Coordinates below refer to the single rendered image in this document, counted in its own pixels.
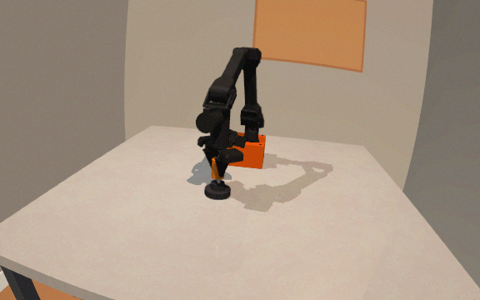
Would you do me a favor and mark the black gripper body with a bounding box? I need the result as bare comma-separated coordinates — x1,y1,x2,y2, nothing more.
197,127,243,163

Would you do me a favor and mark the orange knob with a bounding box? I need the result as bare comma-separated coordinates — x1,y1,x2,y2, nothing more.
211,157,224,180

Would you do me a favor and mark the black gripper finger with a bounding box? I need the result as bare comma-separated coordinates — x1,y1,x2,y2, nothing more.
203,149,219,168
214,157,229,178

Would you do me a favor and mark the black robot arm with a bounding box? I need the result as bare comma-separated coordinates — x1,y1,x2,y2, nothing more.
196,47,264,148

